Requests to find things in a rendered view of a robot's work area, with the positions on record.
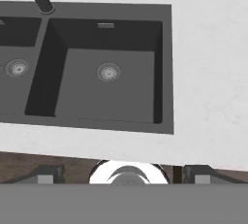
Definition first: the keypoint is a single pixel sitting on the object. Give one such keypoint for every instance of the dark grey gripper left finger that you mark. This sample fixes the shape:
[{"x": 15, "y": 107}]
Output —
[{"x": 48, "y": 173}]

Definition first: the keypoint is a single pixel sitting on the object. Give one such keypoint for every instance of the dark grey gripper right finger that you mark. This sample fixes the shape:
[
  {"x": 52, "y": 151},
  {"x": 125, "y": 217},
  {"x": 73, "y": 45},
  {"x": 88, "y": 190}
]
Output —
[{"x": 198, "y": 173}]

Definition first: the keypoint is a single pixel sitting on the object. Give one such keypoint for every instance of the brown wooden cupboard front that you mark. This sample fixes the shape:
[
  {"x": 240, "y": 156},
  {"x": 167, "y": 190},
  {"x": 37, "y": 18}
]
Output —
[
  {"x": 231, "y": 173},
  {"x": 77, "y": 167}
]

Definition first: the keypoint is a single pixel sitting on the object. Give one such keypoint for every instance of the white and black round object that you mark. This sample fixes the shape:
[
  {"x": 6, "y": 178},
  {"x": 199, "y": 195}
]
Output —
[{"x": 100, "y": 173}]

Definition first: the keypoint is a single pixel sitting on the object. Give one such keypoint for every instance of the dark grey double sink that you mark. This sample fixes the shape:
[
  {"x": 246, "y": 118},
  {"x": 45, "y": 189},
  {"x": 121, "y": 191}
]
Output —
[{"x": 106, "y": 85}]

